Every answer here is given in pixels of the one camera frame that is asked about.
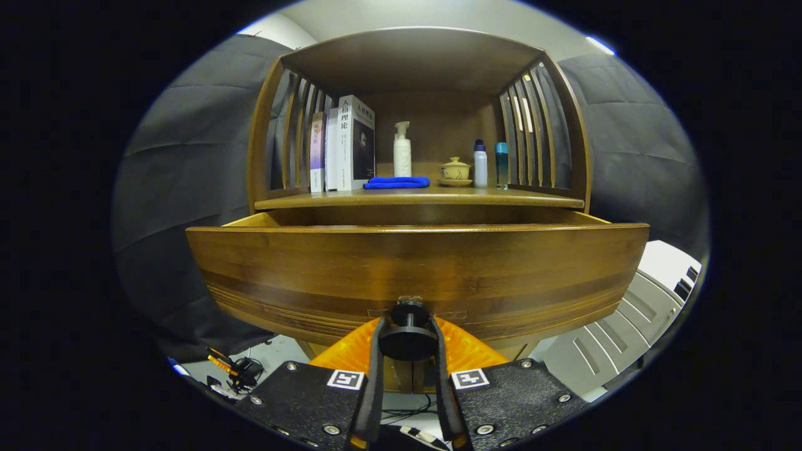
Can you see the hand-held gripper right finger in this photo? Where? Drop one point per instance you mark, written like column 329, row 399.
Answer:
column 514, row 401

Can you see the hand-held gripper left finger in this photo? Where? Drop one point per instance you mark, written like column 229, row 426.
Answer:
column 313, row 407

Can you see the black round drawer knob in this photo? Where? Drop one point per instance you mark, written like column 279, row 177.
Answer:
column 407, row 343

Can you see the brown wooden drawer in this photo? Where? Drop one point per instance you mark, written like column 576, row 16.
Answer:
column 407, row 263

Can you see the white grey metal cabinet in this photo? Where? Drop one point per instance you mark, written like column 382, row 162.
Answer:
column 626, row 313

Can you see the brown wooden countertop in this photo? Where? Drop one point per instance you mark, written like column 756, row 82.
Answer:
column 438, row 199

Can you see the brown wooden cabinet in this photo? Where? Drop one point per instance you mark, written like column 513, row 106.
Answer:
column 413, row 62

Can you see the black and orange device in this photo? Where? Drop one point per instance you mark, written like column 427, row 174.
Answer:
column 241, row 369

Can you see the yellow saucer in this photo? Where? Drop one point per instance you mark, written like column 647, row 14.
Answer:
column 455, row 183

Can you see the white bottle with blue cap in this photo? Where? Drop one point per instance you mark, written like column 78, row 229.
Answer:
column 480, row 169

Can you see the teal glass bottle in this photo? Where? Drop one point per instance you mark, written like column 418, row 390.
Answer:
column 501, row 166

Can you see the yellow lidded teacup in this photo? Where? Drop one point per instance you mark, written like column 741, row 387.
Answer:
column 455, row 170

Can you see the blue folded cloth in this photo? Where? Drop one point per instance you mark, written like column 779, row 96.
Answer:
column 396, row 183

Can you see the purple book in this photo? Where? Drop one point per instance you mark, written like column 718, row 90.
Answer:
column 317, row 150

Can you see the thin white book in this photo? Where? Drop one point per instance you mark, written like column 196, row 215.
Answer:
column 331, row 150

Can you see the white pump bottle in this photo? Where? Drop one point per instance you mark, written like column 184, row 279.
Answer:
column 402, row 156

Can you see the thick white portrait book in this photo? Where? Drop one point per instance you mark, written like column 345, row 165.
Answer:
column 357, row 144

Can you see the ceiling light panel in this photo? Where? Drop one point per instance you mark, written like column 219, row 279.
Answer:
column 599, row 45

